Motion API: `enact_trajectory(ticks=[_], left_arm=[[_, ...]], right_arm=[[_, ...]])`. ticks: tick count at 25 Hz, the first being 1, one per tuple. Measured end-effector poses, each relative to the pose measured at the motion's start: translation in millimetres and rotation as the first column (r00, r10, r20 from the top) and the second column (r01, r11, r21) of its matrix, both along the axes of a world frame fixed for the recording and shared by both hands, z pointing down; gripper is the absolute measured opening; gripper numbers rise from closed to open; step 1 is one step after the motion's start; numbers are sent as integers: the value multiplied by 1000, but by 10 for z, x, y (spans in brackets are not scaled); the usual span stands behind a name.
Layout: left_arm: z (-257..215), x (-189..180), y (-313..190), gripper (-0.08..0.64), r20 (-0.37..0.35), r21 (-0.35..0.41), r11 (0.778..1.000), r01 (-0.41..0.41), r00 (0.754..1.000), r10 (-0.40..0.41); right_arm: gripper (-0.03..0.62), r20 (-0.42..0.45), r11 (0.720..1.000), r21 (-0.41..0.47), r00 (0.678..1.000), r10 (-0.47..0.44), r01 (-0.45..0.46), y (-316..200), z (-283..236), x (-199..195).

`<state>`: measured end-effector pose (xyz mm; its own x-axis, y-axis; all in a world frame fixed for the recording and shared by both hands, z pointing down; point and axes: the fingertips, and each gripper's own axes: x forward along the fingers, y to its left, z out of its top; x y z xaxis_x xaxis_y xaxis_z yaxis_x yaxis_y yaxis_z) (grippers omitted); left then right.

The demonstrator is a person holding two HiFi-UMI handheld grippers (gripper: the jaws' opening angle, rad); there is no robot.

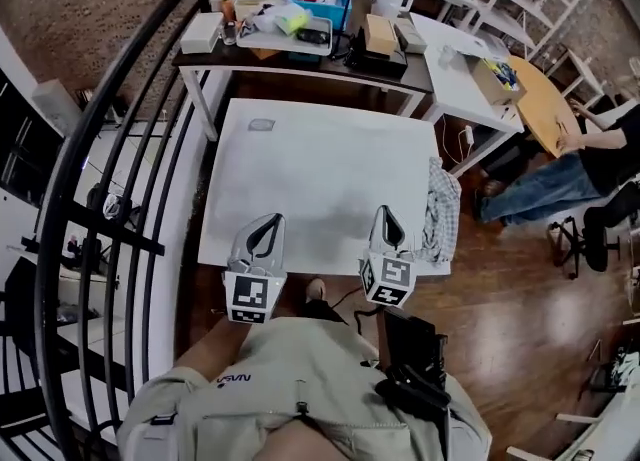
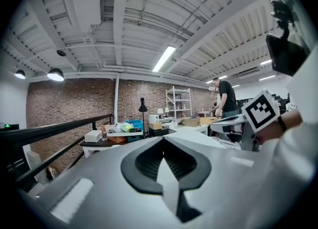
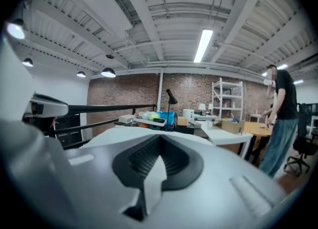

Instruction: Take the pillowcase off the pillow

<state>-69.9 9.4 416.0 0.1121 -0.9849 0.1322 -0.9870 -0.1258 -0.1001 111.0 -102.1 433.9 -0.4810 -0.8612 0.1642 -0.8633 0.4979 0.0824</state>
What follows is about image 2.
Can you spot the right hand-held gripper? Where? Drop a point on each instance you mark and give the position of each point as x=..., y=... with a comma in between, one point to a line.
x=261, y=110

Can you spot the white side table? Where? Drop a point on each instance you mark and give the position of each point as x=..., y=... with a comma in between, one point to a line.
x=196, y=129

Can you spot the black dome pendant lamp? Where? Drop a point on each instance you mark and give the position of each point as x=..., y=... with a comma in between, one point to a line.
x=55, y=74
x=20, y=74

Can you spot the person's right forearm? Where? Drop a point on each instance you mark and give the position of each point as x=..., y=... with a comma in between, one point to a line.
x=288, y=121

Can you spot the black box device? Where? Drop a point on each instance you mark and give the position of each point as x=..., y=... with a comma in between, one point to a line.
x=161, y=132

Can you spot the yellow-green item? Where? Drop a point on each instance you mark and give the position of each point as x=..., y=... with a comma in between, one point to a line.
x=126, y=127

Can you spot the small cardboard box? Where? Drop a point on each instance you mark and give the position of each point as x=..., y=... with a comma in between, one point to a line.
x=155, y=126

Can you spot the orange box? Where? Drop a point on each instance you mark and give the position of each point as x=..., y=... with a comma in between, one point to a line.
x=116, y=139

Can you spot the white ceiling air conditioner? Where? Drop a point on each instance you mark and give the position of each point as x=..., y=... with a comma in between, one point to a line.
x=84, y=2

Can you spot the white plastic bag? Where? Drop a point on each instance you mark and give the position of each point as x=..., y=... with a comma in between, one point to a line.
x=118, y=127

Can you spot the black clamp mount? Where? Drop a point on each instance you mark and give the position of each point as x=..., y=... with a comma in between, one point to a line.
x=282, y=14

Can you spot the dark-top table white legs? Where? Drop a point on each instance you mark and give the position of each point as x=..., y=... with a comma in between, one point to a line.
x=99, y=143

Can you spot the white metal shelf rack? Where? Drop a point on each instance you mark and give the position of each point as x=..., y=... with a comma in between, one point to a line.
x=173, y=99

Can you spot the black case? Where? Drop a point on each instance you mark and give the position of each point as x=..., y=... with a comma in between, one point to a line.
x=135, y=130

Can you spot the white box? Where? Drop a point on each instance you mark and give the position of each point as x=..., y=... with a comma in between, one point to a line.
x=92, y=136

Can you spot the ceiling tube light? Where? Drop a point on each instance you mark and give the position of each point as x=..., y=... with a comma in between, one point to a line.
x=164, y=58

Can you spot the blue plastic bin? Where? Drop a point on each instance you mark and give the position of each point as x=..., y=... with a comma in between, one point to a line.
x=137, y=123

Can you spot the black round ceiling speaker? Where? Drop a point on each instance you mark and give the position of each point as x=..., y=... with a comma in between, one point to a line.
x=61, y=53

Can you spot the black desk lamp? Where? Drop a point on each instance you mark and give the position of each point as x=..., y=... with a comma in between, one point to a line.
x=142, y=108

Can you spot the white pipe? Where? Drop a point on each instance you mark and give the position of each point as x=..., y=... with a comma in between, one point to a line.
x=117, y=99

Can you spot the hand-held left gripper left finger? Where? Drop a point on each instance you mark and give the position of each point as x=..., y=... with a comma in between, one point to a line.
x=99, y=188

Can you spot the open cardboard box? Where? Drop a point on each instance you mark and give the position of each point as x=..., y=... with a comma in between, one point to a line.
x=191, y=122

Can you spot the white tray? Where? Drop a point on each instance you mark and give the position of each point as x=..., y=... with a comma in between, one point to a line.
x=124, y=134

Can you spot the round wooden table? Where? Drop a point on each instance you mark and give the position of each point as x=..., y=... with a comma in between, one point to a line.
x=210, y=121

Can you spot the black metal railing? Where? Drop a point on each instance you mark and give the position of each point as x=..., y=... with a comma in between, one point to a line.
x=62, y=125

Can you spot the glass cup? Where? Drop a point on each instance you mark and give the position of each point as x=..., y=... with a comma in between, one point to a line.
x=104, y=135

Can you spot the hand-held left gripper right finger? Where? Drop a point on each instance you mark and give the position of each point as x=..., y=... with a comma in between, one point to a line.
x=218, y=185

